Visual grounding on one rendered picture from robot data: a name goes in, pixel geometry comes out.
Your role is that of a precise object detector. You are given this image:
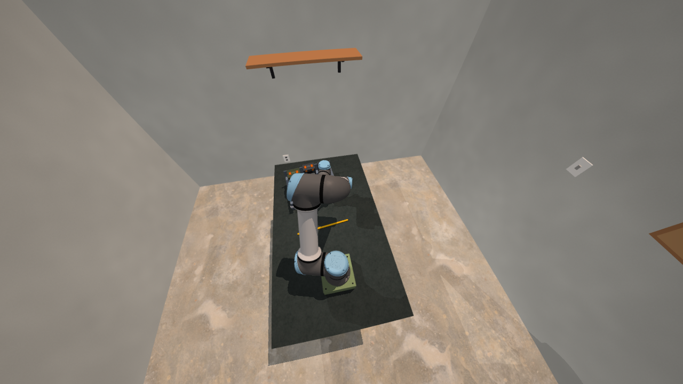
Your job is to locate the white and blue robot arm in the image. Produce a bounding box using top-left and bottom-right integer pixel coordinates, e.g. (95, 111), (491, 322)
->
(287, 160), (352, 286)

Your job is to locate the olive green storage case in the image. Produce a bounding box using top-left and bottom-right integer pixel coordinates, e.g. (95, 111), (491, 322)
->
(287, 168), (300, 180)

